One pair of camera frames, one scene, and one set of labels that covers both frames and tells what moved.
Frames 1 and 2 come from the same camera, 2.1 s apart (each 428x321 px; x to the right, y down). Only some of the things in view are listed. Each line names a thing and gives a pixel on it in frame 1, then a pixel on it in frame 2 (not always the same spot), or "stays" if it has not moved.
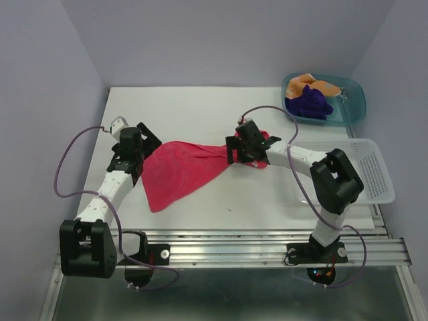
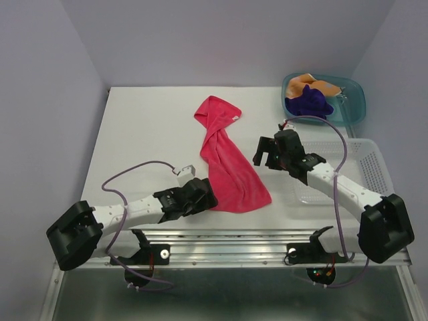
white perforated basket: (367, 163) stays
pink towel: (176, 169) → (233, 184)
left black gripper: (150, 143) → (206, 201)
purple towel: (310, 103) stays
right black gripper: (235, 142) → (267, 144)
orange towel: (296, 85) stays
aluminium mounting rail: (367, 247) stays
